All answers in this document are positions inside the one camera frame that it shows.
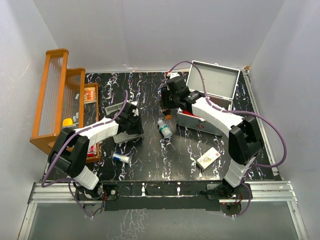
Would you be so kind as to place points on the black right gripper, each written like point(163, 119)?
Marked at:
point(165, 91)

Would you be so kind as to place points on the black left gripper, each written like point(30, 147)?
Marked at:
point(139, 129)

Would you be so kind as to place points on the red first aid pouch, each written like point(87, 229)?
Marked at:
point(188, 113)

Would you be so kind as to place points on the brown orange cap bottle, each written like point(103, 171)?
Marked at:
point(167, 114)

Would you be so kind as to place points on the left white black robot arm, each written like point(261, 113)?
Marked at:
point(69, 152)

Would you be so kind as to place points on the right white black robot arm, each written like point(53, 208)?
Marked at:
point(244, 137)

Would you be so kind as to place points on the grey plastic medicine case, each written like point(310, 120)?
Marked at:
point(220, 85)

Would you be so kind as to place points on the white cardboard medicine box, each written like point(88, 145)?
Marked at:
point(208, 158)

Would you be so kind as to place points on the grey divided plastic tray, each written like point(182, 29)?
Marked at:
point(124, 137)

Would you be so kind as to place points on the white teal label bottle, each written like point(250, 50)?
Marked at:
point(164, 129)

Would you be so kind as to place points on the white blue bandage roll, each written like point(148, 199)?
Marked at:
point(122, 158)

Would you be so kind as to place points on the red white box on shelf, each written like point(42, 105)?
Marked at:
point(92, 151)

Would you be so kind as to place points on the red patterned box on shelf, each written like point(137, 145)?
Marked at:
point(90, 95)

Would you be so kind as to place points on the yellow cap bottle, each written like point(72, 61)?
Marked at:
point(67, 122)

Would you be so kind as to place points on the orange wooden tiered shelf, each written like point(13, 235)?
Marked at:
point(61, 97)

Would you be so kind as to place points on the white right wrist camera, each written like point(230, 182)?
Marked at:
point(171, 75)

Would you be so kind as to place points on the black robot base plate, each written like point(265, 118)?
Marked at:
point(171, 195)

